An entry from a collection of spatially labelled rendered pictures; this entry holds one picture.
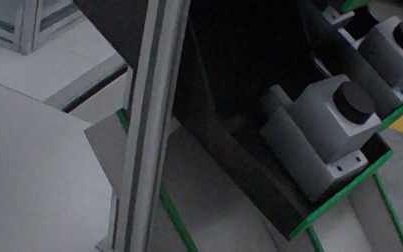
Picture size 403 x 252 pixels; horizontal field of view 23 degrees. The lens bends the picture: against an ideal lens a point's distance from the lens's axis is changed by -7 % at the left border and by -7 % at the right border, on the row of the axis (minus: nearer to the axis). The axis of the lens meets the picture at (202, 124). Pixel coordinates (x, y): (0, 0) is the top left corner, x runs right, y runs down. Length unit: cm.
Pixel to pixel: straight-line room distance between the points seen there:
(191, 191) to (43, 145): 58
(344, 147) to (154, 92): 13
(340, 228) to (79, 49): 77
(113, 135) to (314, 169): 14
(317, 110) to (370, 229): 32
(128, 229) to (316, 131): 15
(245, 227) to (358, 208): 18
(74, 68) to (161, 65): 92
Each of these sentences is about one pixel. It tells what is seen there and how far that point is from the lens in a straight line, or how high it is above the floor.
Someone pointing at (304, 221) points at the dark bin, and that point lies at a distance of 64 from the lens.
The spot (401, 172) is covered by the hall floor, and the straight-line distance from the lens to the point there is 321.
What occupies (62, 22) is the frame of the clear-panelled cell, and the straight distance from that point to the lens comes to 164.
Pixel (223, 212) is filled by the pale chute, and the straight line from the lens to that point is 80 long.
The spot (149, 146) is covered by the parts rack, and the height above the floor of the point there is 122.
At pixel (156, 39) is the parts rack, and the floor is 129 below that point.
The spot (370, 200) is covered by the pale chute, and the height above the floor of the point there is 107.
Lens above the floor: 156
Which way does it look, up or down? 29 degrees down
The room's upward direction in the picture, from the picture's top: 10 degrees clockwise
